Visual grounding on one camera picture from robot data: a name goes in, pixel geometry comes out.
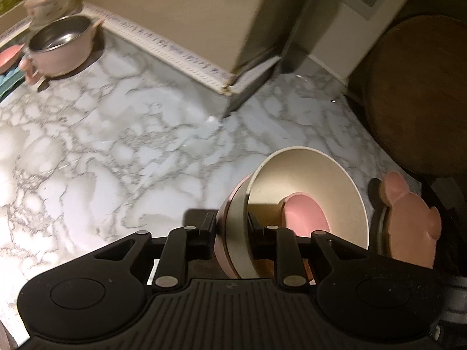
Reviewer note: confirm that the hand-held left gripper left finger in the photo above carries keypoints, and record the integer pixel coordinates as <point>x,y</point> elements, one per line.
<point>206,235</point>

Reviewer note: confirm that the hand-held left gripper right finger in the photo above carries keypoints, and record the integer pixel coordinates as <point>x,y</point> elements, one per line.
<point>257,238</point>

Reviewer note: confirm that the pink round bowl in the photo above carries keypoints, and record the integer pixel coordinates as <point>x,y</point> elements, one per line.
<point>228,204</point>

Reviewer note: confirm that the small pink heart-shaped bowl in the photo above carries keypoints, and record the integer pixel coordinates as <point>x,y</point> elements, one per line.
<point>304,213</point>

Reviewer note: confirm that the beige bowl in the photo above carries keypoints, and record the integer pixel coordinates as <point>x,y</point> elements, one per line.
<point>310,175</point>

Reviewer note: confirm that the pink bear-shaped plate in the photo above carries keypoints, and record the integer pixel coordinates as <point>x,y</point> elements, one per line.
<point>410,226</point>

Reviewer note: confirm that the white patterned edge strip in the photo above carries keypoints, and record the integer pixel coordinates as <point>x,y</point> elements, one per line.
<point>175,53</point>

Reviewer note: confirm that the round wooden cutting board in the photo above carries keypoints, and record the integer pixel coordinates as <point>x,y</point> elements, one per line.
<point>419,98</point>

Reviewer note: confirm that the pink pot with steel liner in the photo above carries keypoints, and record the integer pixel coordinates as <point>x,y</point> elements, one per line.
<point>60,47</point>

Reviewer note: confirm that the teal plastic item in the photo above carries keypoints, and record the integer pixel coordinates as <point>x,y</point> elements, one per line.
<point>11,84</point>

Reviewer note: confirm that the small pink dish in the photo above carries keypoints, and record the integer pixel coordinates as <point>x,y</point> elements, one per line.
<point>11,58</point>

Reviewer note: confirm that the floral ceramic cup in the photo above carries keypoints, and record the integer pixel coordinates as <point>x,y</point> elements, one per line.
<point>49,0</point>

